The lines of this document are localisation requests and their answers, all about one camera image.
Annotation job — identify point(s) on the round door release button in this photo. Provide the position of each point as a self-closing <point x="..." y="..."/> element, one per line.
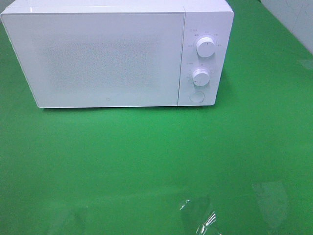
<point x="197" y="97"/>

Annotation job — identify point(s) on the white microwave oven body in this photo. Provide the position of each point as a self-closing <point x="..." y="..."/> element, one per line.
<point x="201" y="17"/>

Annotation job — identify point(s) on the green table mat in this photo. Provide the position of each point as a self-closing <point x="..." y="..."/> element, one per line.
<point x="246" y="162"/>

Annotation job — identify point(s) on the white microwave door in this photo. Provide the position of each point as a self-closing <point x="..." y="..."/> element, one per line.
<point x="99" y="60"/>

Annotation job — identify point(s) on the white microwave knob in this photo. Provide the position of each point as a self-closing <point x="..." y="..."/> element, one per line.
<point x="201" y="77"/>
<point x="205" y="46"/>

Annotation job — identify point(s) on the white partition panels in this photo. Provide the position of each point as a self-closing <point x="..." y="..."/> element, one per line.
<point x="296" y="16"/>

